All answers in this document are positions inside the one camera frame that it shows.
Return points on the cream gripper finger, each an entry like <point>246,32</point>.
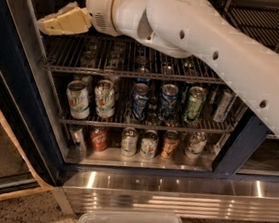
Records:
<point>68,10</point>
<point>65,25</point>

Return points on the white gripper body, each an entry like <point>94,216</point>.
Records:
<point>99,5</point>

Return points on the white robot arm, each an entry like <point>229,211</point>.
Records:
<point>183,28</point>

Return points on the white green 7up can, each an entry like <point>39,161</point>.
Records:
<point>78,99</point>

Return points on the white green soda can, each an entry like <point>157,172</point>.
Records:
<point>104,95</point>

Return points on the blue pepsi can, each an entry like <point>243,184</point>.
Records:
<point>139,100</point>

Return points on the red can bottom shelf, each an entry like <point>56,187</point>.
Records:
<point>98,136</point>

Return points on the silver can bottom left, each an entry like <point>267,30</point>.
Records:
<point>77,135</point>

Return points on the blue soda can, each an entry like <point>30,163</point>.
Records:
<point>167,100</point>

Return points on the orange brown can bottom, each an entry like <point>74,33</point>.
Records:
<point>170,144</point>

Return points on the silver slim can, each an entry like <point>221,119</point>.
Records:
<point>224,103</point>

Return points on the stainless fridge base grille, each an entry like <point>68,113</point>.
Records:
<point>187,197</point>

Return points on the top wire shelf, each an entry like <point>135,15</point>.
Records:
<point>123,57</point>

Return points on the wire shelf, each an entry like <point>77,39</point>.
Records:
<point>123,57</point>
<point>122,115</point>

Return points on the middle wire shelf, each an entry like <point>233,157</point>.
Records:
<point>122,115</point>

